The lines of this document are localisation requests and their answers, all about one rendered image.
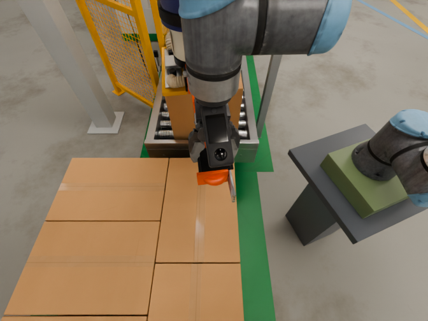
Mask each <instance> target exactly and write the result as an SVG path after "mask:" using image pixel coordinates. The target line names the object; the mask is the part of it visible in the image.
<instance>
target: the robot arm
mask: <svg viewBox="0 0 428 321"><path fill-rule="evenodd" d="M179 4H180V6H179V9H178V13H179V16H180V17H181V23H182V34H183V46H184V52H185V63H186V71H183V76H184V77H187V81H188V88H189V91H190V93H191V94H192V95H193V96H194V98H195V99H194V104H195V112H196V123H197V124H196V128H195V129H193V131H192V132H190V134H189V137H188V143H189V152H190V158H191V160H192V162H193V163H195V162H197V159H198V157H199V156H200V155H199V154H200V152H201V151H202V150H204V148H205V144H204V142H206V151H207V156H208V164H209V167H211V168H216V167H221V166H230V165H232V164H234V158H235V156H236V154H237V152H238V148H239V142H240V136H239V132H238V130H237V128H235V126H234V125H233V123H232V122H231V121H230V118H231V114H230V110H229V105H228V102H229V101H230V100H231V98H232V97H233V96H234V95H235V94H236V93H237V91H238V89H239V78H240V71H241V61H242V55H304V54H307V56H310V55H311V54H324V53H326V52H328V51H329V50H331V49H332V48H333V47H334V46H335V44H336V43H337V42H338V41H339V39H340V37H341V35H342V33H343V30H344V29H345V27H346V23H347V22H348V18H349V15H350V10H351V7H352V0H179ZM352 161H353V164H354V165H355V167H356V168H357V169H358V170H359V171H360V172H361V173H362V174H364V175H365V176H367V177H369V178H371V179H374V180H379V181H386V180H390V179H392V178H393V177H395V176H396V175H397V176H398V178H399V180H400V182H401V183H402V185H403V187H404V189H405V191H406V193H407V196H409V198H410V199H411V201H412V202H413V204H414V205H416V206H419V207H428V113H427V112H425V111H420V110H416V109H406V110H402V111H400V112H398V113H397V114H396V115H394V116H393V117H392V118H391V119H390V120H389V121H388V122H387V123H386V124H385V125H384V126H383V127H382V128H381V129H380V130H379V131H378V132H377V133H376V134H375V135H374V136H373V137H372V138H371V139H370V140H368V141H365V142H363V143H361V144H359V145H357V146H356V147H355V148H354V150H353V152H352Z"/></svg>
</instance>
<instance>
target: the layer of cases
mask: <svg viewBox="0 0 428 321"><path fill-rule="evenodd" d="M198 172H199V169H198V163H197V162H195V163H193V162H192V160H191V158H72V159H71V162H70V164H69V167H68V169H67V171H66V174H65V175H64V178H63V180H62V183H61V185H60V187H59V189H58V191H57V194H56V196H55V199H54V200H53V203H52V205H51V207H50V210H49V212H48V215H47V216H46V219H45V221H46V222H44V224H43V226H42V228H41V230H40V232H39V235H38V237H37V240H36V242H35V244H34V246H33V248H32V251H31V253H30V256H29V258H28V260H27V262H26V264H25V267H24V269H23V271H22V274H21V275H20V278H19V280H18V283H17V285H16V287H15V290H14V292H13V294H12V296H11V299H10V301H9V303H8V305H7V308H6V310H5V312H4V315H54V316H3V317H2V319H1V321H244V314H243V294H242V283H241V264H240V252H239V232H238V212H237V202H236V198H235V202H234V203H232V200H231V194H230V190H229V184H228V181H227V182H224V183H223V184H221V185H217V186H212V185H208V184H206V185H198V184H197V175H196V173H198Z"/></svg>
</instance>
